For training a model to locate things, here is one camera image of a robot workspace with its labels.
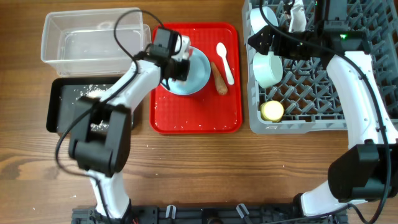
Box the light blue plate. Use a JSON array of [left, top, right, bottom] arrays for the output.
[[161, 47, 211, 95]]

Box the right black cable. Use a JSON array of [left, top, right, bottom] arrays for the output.
[[258, 0, 392, 224]]

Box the white rice pile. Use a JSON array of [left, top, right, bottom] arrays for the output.
[[73, 84, 111, 132]]

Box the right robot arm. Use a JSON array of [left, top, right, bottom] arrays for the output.
[[242, 1, 397, 218]]

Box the red serving tray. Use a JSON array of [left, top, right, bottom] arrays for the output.
[[150, 22, 243, 134]]

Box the black cable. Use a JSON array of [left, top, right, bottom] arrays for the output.
[[55, 8, 184, 224], [258, 0, 392, 224]]

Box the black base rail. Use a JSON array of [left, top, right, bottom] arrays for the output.
[[71, 203, 349, 224]]

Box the black waste tray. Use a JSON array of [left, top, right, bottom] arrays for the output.
[[46, 77, 119, 135]]

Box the white plastic spoon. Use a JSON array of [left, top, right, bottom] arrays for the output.
[[216, 42, 234, 85]]

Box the clear plastic bin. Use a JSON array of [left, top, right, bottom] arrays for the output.
[[41, 7, 151, 77]]

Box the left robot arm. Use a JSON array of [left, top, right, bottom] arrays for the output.
[[68, 28, 192, 223]]

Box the grey dishwasher rack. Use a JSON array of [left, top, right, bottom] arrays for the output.
[[246, 0, 397, 134]]

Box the left black cable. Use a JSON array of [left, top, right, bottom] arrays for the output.
[[55, 8, 184, 224]]

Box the orange carrot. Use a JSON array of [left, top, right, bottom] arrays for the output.
[[210, 62, 228, 95]]

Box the mint green bowl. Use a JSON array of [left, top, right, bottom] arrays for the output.
[[253, 52, 283, 88]]

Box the yellow plastic cup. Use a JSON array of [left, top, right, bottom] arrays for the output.
[[260, 101, 284, 122]]

